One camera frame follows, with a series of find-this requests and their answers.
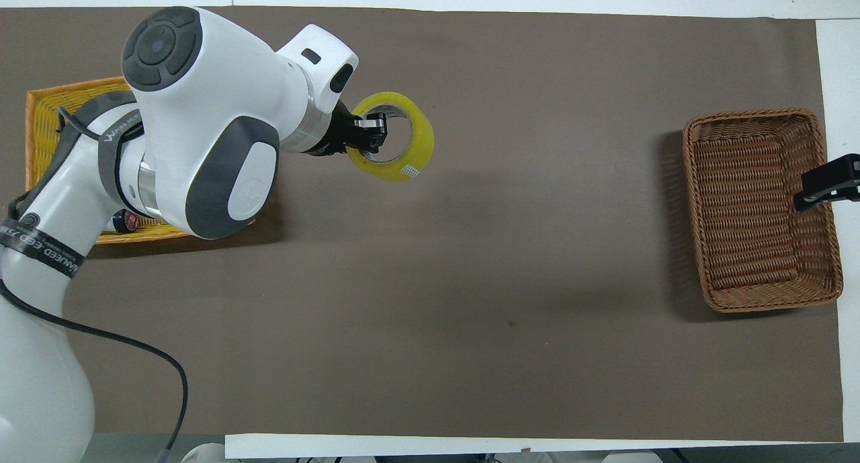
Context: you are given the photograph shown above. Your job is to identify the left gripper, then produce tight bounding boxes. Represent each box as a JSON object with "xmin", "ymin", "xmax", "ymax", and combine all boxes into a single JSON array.
[{"xmin": 302, "ymin": 110, "xmax": 390, "ymax": 159}]

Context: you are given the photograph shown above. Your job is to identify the yellow tape roll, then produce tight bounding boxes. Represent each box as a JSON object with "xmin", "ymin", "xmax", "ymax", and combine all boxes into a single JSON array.
[{"xmin": 345, "ymin": 91, "xmax": 435, "ymax": 183}]

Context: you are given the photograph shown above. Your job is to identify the brown wicker basket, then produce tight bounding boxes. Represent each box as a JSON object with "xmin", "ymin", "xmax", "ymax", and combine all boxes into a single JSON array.
[{"xmin": 682, "ymin": 108, "xmax": 845, "ymax": 314}]

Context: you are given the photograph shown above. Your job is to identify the yellow woven basket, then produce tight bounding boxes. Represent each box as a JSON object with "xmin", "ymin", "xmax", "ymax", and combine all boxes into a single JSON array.
[{"xmin": 25, "ymin": 76, "xmax": 257, "ymax": 246}]

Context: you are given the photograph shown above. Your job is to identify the black cable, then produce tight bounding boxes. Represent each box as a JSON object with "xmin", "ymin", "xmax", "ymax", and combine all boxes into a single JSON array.
[
  {"xmin": 0, "ymin": 278, "xmax": 191, "ymax": 463},
  {"xmin": 5, "ymin": 106, "xmax": 103, "ymax": 215}
]

